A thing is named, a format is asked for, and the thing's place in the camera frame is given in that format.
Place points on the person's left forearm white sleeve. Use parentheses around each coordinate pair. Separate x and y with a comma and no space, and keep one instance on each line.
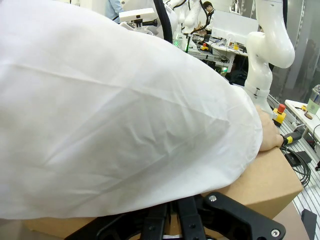
(112,112)

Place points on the dark-haired background person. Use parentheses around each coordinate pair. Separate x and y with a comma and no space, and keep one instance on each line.
(208,12)

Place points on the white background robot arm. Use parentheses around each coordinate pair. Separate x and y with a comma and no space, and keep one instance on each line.
(187,15)

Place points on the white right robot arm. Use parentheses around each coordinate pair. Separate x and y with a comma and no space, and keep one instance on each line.
(272,45)

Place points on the person's left hand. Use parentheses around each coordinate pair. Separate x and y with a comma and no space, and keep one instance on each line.
(270,135)

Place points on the white side table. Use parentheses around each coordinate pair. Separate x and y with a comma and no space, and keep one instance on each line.
(300,112)

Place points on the brown cardboard box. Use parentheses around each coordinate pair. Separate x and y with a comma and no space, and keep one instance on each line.
(270,180)

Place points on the black flat plate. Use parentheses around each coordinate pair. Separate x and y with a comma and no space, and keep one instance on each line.
(310,222)

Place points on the background person blue shirt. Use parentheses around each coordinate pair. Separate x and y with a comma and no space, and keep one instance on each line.
(113,8)

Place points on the left gripper left finger with green tip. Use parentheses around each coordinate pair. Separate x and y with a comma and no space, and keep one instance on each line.
(140,225)

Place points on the left gripper right finger with green tip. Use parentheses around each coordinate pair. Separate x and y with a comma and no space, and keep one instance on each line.
(225,217)

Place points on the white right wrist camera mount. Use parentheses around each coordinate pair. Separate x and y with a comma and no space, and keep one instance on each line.
(137,14)

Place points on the white monitor back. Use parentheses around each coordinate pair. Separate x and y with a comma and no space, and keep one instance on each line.
(235,25)

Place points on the clear cup green drink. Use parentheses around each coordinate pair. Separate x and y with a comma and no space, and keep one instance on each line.
(314,102)

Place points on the black yellow plug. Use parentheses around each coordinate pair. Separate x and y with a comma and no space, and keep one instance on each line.
(291,137)

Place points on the yellow emergency stop box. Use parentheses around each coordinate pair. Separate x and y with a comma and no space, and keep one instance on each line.
(280,115)

